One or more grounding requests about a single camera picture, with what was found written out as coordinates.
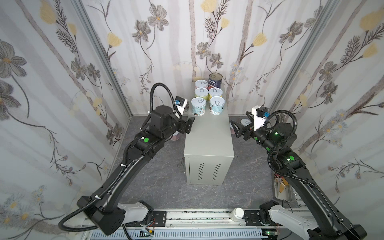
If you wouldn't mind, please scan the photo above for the aluminium rail frame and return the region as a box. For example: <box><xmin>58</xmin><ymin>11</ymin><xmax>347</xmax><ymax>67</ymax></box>
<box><xmin>79</xmin><ymin>208</ymin><xmax>334</xmax><ymax>240</ymax></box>

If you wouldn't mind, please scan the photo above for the grey metal cabinet box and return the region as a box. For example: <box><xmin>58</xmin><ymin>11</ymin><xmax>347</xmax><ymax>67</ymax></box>
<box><xmin>184</xmin><ymin>105</ymin><xmax>235</xmax><ymax>185</ymax></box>

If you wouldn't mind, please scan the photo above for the pink can right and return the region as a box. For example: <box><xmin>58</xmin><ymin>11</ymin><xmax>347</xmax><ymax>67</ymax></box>
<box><xmin>230</xmin><ymin>124</ymin><xmax>235</xmax><ymax>135</ymax></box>

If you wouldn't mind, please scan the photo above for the blue red tomato can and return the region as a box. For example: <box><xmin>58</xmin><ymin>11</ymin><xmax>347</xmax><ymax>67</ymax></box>
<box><xmin>208</xmin><ymin>73</ymin><xmax>223</xmax><ymax>90</ymax></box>

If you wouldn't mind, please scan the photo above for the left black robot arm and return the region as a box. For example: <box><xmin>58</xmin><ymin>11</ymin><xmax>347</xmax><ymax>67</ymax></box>
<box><xmin>58</xmin><ymin>83</ymin><xmax>195</xmax><ymax>236</ymax></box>

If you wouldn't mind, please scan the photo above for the white cable duct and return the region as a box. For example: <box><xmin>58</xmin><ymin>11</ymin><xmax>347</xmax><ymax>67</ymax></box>
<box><xmin>89</xmin><ymin>229</ymin><xmax>269</xmax><ymax>240</ymax></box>

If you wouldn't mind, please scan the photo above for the pink label can left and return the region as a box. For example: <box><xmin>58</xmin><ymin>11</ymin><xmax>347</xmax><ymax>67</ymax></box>
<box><xmin>171</xmin><ymin>134</ymin><xmax>180</xmax><ymax>141</ymax></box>

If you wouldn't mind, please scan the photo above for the red handled scissors package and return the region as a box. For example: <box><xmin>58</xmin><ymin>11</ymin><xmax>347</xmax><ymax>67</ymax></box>
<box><xmin>272</xmin><ymin>174</ymin><xmax>292</xmax><ymax>202</ymax></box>

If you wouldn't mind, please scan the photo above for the teal label can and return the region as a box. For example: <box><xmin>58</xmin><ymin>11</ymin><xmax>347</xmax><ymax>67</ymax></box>
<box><xmin>191</xmin><ymin>97</ymin><xmax>207</xmax><ymax>116</ymax></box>

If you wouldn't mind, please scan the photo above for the white dark can right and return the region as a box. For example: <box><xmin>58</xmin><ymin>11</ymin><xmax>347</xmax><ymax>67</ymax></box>
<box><xmin>241</xmin><ymin>118</ymin><xmax>252</xmax><ymax>127</ymax></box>

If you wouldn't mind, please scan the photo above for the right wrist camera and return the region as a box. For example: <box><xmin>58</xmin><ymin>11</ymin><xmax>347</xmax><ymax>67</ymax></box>
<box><xmin>252</xmin><ymin>106</ymin><xmax>269</xmax><ymax>131</ymax></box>

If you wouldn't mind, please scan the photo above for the pink white can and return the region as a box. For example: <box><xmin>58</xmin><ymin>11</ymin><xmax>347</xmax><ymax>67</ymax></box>
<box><xmin>195</xmin><ymin>80</ymin><xmax>208</xmax><ymax>89</ymax></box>

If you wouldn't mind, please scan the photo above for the green label can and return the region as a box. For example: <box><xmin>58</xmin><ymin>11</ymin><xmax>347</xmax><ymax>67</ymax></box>
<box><xmin>194</xmin><ymin>88</ymin><xmax>209</xmax><ymax>101</ymax></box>

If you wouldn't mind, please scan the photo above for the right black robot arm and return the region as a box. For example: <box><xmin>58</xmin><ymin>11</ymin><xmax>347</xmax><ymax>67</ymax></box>
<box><xmin>230</xmin><ymin>107</ymin><xmax>368</xmax><ymax>240</ymax></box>

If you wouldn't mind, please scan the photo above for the yellow label can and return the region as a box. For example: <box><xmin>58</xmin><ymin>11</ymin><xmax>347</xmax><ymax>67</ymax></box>
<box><xmin>208</xmin><ymin>88</ymin><xmax>223</xmax><ymax>100</ymax></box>

